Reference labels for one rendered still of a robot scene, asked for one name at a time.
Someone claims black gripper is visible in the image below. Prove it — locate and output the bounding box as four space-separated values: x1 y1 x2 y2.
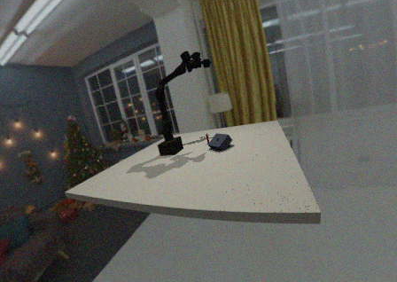
190 59 211 68

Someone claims grey sloped panel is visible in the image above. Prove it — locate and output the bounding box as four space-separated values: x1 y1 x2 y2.
208 133 234 152

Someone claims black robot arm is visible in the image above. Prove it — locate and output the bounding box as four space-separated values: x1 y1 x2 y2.
155 51 201 142

